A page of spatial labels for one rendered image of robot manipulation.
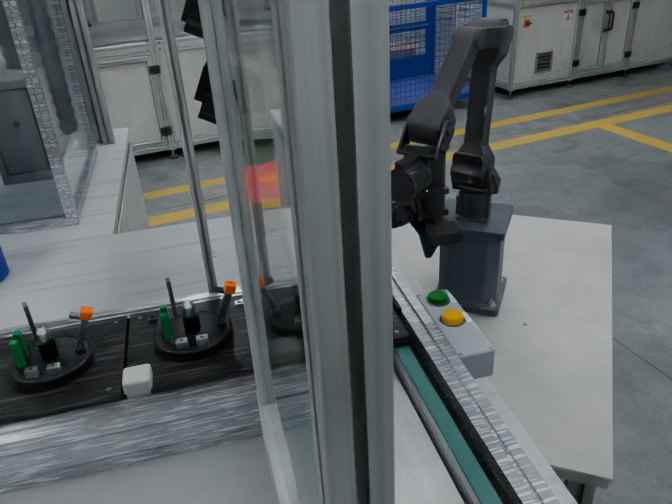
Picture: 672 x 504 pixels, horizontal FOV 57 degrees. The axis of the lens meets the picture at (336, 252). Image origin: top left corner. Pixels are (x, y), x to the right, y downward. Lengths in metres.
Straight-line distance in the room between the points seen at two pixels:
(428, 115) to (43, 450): 0.81
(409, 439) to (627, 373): 1.79
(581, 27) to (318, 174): 6.52
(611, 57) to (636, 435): 5.16
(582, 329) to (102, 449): 0.94
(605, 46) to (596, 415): 6.00
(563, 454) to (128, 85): 4.35
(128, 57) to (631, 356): 3.85
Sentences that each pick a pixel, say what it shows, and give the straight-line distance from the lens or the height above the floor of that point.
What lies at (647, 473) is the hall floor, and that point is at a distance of 2.34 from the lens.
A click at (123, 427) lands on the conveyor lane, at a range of 1.07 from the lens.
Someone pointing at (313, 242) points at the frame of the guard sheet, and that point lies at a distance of 0.20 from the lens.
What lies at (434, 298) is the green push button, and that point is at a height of 0.97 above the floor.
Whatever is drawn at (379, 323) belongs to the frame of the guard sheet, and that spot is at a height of 1.50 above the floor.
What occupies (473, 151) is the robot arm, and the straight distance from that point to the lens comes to 1.25.
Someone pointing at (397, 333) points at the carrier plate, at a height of 0.97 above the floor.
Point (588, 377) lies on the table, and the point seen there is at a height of 0.86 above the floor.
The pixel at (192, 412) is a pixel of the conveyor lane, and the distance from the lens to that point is 1.05.
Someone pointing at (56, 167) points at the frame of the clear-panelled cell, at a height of 1.04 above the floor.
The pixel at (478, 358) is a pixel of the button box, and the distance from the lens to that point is 1.11.
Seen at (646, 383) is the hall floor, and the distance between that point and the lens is 2.68.
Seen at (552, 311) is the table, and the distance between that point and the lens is 1.41.
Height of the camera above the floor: 1.63
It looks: 29 degrees down
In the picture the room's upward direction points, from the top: 4 degrees counter-clockwise
